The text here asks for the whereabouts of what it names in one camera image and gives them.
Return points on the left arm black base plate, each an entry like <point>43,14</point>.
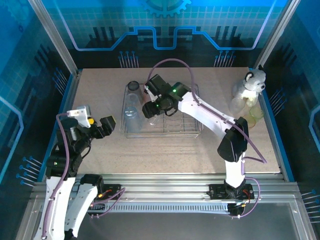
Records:
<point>115,191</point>

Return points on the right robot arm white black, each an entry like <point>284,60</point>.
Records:
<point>200,112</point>

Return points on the grey white husky plush toy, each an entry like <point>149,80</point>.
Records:
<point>251,85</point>

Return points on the blue transparent plastic cup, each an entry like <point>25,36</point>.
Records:
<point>133,121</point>

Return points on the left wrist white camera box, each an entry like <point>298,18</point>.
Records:
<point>83,115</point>

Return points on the smoky grey plastic cup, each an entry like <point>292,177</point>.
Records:
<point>133,86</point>

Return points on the green transparent plastic cup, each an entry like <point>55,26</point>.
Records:
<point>257,113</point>

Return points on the aluminium frame rail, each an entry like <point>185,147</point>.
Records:
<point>162,187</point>

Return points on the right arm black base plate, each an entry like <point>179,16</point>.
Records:
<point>217,191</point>

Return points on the aluminium frame post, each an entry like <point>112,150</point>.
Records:
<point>55,37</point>
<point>273,37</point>

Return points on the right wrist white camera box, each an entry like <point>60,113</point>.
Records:
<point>147,88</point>

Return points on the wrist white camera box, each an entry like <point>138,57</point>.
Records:
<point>147,88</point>
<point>83,115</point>

